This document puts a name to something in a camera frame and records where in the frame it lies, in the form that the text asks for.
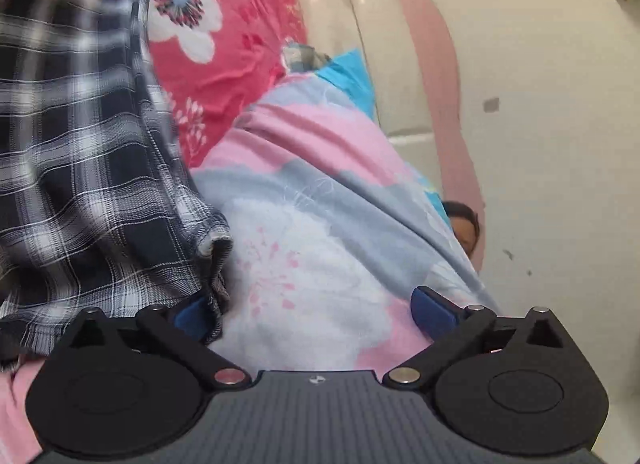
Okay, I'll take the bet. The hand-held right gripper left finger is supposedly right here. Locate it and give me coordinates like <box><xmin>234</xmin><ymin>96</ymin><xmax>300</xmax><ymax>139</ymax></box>
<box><xmin>65</xmin><ymin>294</ymin><xmax>252</xmax><ymax>389</ymax></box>

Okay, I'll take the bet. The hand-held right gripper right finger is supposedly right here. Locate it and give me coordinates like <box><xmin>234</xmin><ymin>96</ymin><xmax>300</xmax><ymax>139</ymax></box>
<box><xmin>382</xmin><ymin>285</ymin><xmax>567</xmax><ymax>390</ymax></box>

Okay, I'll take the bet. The black white plaid shirt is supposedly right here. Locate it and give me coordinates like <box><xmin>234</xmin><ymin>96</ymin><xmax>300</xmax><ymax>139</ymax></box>
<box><xmin>0</xmin><ymin>0</ymin><xmax>236</xmax><ymax>370</ymax></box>

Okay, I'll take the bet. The pink grey floral quilt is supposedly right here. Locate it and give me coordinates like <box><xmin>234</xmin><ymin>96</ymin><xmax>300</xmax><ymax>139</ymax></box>
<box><xmin>0</xmin><ymin>69</ymin><xmax>503</xmax><ymax>464</ymax></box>

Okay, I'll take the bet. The blue cloth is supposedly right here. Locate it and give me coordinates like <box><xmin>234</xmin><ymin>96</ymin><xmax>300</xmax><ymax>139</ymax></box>
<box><xmin>315</xmin><ymin>48</ymin><xmax>451</xmax><ymax>232</ymax></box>

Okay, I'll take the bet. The pink cream headboard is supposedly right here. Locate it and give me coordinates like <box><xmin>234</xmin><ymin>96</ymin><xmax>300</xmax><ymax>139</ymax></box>
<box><xmin>292</xmin><ymin>0</ymin><xmax>486</xmax><ymax>270</ymax></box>

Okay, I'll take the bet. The red floral blanket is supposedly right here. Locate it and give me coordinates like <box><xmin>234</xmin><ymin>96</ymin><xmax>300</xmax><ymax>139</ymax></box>
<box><xmin>147</xmin><ymin>0</ymin><xmax>308</xmax><ymax>170</ymax></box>

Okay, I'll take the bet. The patterned grey cloth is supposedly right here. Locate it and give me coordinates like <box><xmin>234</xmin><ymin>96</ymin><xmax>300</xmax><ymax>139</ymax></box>
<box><xmin>281</xmin><ymin>42</ymin><xmax>331</xmax><ymax>75</ymax></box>

